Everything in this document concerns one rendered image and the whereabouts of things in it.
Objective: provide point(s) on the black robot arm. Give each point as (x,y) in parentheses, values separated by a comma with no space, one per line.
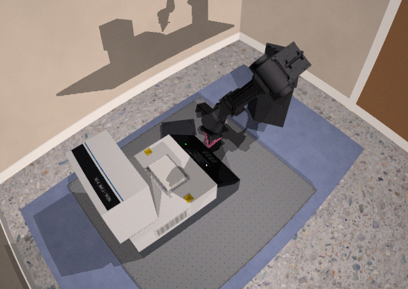
(271,75)

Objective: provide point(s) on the black and white benchtop lab instrument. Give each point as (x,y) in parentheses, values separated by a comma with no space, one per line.
(134,204)

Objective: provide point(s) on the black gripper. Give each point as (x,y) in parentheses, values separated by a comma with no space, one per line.
(215,134)

